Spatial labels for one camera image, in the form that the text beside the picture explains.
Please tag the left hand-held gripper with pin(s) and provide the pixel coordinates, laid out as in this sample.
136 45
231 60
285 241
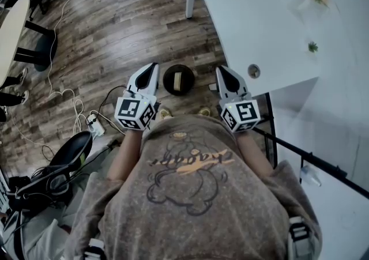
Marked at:
129 109

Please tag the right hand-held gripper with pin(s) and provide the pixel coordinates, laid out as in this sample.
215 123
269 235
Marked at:
242 114

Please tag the yellow rectangular tray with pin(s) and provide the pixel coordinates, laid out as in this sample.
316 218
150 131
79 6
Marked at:
177 80

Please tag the black round waste bin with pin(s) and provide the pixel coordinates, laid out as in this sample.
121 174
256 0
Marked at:
187 80

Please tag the person's right forearm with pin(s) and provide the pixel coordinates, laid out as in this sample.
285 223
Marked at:
253 152

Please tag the person's left forearm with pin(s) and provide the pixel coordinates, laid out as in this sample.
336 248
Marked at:
127 155

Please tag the person's right tan shoe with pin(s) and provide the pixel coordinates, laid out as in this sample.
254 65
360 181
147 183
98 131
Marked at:
204 112

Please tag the person's tan shoe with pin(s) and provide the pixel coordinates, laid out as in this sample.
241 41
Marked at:
166 113
204 112

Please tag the person's left tan shoe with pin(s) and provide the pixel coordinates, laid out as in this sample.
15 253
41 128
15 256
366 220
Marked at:
166 113

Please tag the white power strip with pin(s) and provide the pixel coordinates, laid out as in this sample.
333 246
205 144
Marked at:
96 124

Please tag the white table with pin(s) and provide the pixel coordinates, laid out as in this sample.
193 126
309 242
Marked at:
259 22

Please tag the small green potted plant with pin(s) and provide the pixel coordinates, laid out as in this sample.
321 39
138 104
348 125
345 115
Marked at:
312 48

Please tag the black chair seat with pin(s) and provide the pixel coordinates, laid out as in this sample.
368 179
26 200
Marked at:
72 146

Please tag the small clear plastic bottle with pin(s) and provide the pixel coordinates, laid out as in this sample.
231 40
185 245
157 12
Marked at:
310 175

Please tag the person's brown printed t-shirt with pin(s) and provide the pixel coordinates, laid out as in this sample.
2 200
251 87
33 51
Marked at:
187 210

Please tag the round beige table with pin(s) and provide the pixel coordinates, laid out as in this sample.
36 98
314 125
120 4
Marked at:
11 37

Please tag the whiteboard with black stand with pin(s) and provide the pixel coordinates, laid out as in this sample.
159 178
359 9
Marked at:
331 224

